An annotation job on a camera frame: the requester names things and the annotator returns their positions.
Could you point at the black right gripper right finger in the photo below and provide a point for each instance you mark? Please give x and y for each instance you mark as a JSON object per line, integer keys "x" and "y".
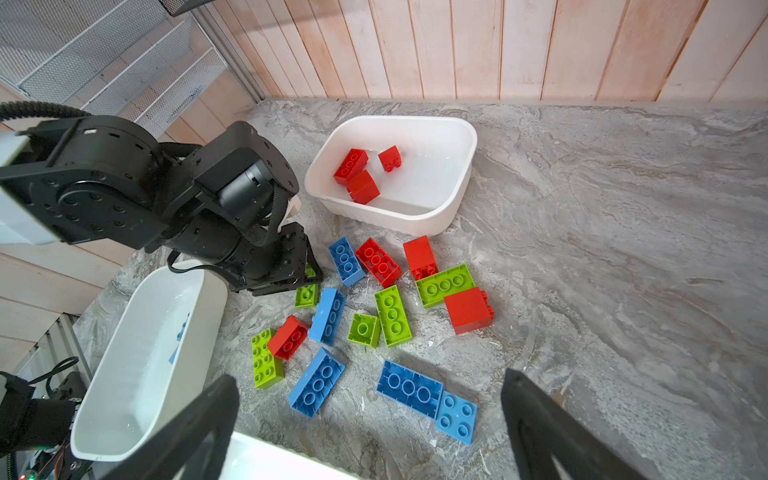
{"x": 543, "y": 435}

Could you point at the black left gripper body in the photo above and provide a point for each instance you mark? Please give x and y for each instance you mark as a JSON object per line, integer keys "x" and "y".
{"x": 285, "y": 265}

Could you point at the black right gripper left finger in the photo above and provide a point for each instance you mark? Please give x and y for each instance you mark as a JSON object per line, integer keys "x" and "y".
{"x": 194, "y": 444}

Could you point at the small red lego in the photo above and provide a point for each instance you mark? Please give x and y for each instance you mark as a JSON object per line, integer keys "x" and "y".
{"x": 390, "y": 159}

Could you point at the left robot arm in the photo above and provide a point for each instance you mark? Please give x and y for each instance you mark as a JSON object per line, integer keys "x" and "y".
{"x": 76, "y": 177}

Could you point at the white bin with red legos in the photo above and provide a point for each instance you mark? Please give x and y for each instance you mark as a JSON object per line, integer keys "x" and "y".
{"x": 423, "y": 195}

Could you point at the white bin front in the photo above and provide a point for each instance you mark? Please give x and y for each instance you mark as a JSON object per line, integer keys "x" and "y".
{"x": 252, "y": 458}

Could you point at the light blue square lego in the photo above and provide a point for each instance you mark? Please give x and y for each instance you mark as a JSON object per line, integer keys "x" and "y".
{"x": 456, "y": 417}

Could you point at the white bin left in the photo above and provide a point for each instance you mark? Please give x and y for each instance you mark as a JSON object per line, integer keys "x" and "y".
{"x": 136, "y": 391}

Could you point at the long red lego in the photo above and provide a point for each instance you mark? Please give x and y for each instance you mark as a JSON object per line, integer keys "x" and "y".
{"x": 377, "y": 262}

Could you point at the small green lego square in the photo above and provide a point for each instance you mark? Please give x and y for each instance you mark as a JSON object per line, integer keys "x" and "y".
{"x": 365, "y": 330}

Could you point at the large blue lego underside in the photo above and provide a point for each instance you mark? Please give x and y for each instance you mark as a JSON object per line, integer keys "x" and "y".
{"x": 418, "y": 392}

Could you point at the long green lego centre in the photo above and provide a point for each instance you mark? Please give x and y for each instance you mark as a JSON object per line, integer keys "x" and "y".
{"x": 391, "y": 313}

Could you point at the red lego lying sideways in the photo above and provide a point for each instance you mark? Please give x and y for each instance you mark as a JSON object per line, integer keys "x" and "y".
{"x": 469, "y": 310}

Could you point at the green lego beside red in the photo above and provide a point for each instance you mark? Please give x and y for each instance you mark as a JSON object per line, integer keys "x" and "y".
{"x": 434, "y": 289}

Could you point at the white wire shelf rack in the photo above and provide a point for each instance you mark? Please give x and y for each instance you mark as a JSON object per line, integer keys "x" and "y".
{"x": 122, "y": 58}

